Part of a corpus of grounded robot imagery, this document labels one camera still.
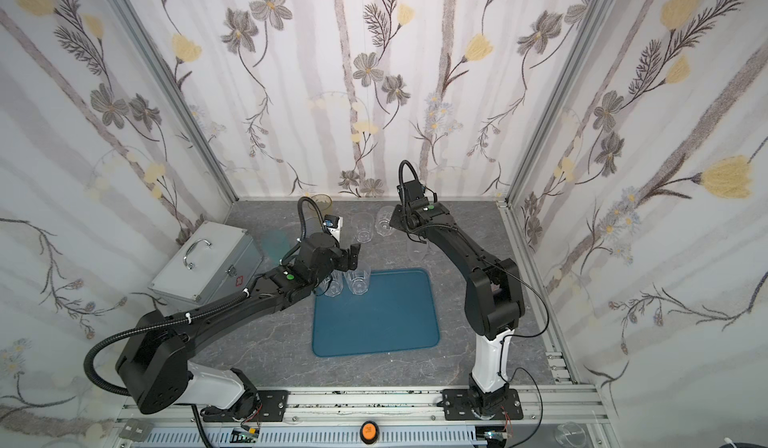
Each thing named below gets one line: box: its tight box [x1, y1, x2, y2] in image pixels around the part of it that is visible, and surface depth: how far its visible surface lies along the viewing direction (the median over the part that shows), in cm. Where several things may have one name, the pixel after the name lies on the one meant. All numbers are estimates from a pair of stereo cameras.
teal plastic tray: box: [312, 268, 440, 357], surface depth 92 cm
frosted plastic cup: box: [406, 238, 430, 264], surface depth 103 cm
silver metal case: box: [148, 221, 263, 314], surface depth 85 cm
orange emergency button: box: [359, 420, 379, 445], surface depth 65 cm
